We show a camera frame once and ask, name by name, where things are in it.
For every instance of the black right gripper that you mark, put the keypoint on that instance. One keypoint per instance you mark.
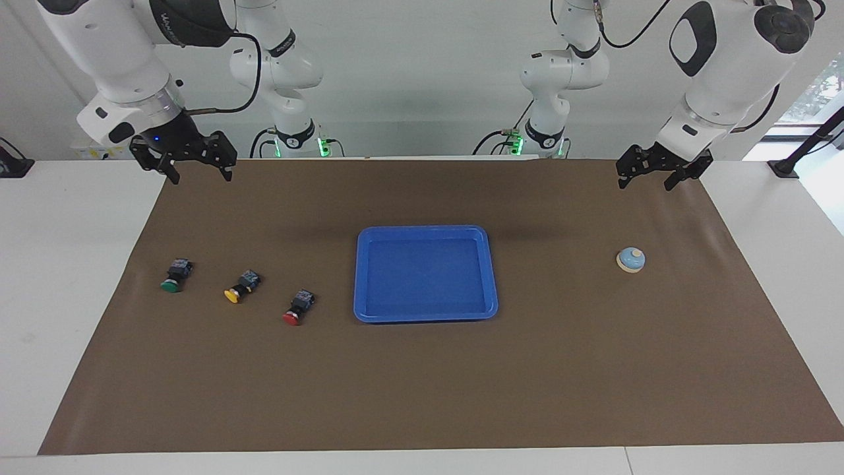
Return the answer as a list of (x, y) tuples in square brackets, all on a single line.
[(179, 140)]

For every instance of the brown table mat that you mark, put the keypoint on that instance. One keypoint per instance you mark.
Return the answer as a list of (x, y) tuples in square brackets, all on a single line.
[(422, 382)]

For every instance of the white box with yellow labels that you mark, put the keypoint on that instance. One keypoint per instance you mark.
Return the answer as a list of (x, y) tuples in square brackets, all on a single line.
[(99, 153)]

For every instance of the yellow push button switch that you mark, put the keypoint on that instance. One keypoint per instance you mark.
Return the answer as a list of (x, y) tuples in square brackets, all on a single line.
[(245, 282)]

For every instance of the black table clamp mount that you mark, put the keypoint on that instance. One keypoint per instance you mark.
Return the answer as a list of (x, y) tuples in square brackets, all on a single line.
[(13, 168)]

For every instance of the red push button switch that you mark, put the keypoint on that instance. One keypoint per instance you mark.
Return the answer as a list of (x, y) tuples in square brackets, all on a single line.
[(300, 305)]

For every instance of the green push button switch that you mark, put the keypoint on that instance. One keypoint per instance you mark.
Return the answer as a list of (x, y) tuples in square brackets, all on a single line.
[(177, 270)]

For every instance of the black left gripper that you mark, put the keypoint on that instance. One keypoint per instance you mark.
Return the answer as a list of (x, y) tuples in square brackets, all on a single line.
[(663, 159)]

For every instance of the window with green foliage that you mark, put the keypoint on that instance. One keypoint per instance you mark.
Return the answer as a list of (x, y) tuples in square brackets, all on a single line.
[(817, 92)]

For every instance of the blue plastic tray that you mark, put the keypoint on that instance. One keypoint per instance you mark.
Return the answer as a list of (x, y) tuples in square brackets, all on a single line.
[(425, 277)]

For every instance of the light blue call bell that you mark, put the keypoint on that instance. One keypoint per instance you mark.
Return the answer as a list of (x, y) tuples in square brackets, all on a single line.
[(631, 260)]

